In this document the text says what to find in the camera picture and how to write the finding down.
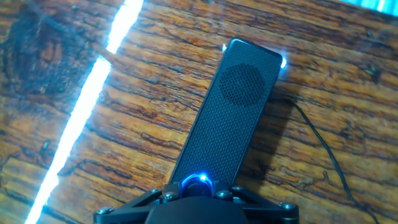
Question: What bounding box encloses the black soundbar speaker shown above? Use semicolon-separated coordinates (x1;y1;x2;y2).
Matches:
167;37;284;187

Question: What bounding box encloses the thin black speaker cable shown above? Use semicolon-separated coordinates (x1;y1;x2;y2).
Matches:
269;98;381;224

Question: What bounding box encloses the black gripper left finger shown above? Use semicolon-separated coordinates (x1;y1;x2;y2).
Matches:
93;182;182;224

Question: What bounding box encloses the blue lit speaker knob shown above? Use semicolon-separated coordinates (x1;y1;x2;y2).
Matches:
181;172;215;197

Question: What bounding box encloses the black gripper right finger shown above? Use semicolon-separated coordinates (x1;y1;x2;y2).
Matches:
212;182;300;224

